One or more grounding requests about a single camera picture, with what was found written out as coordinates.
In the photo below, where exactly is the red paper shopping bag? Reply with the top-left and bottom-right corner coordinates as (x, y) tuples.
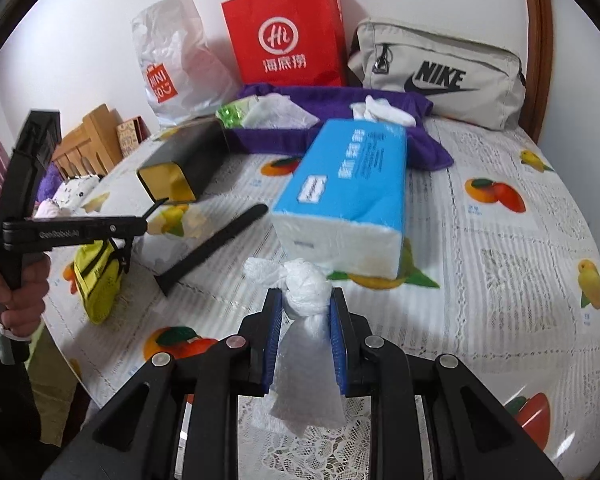
(221, 0), (348, 88)

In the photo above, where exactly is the purple towel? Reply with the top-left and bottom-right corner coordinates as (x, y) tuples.
(225, 84), (455, 171)

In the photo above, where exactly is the purple plush item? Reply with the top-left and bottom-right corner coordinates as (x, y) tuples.
(36, 162), (66, 206)

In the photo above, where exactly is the patterned brown box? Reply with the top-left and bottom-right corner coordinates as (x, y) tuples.
(116, 116), (148, 158)

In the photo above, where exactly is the grey waist bag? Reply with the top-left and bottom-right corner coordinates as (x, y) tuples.
(347, 16), (528, 131)

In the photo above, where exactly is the black box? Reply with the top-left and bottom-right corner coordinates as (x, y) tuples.
(136, 121), (231, 203)

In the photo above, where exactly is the brown wooden door frame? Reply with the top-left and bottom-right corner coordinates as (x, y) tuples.
(519, 0), (554, 143)

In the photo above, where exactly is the white plastic shopping bag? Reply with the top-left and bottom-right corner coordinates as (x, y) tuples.
(131, 0), (241, 128)

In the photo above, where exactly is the white crumpled tissue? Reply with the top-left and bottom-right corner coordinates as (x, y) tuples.
(351, 95), (417, 128)

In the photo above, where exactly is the yellow green pouch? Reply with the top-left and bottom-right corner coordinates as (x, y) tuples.
(72, 239), (131, 326)

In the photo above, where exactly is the white spotted cloth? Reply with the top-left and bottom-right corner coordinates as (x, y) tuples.
(35, 175), (101, 218)

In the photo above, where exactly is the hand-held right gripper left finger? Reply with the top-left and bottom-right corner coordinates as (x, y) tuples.
(40, 287), (286, 480)

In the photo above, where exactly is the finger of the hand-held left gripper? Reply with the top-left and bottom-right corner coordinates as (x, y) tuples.
(130, 199), (170, 241)

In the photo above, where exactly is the person's left hand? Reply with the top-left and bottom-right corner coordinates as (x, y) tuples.
(0, 254), (51, 337)

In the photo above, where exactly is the wooden chair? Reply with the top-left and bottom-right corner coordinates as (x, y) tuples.
(52, 104), (123, 178)

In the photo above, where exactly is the knotted white plastic bag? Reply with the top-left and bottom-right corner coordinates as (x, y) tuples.
(243, 256), (346, 438)

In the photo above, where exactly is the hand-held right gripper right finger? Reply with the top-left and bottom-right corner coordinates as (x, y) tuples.
(330, 287), (563, 480)

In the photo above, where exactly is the person's left forearm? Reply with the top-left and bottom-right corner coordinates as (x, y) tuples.
(0, 330), (43, 461)

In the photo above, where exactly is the blue tissue pack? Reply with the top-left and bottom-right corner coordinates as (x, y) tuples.
(270, 119), (410, 281)

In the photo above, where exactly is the green and white plastic bag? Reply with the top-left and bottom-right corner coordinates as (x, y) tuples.
(215, 94), (322, 131)

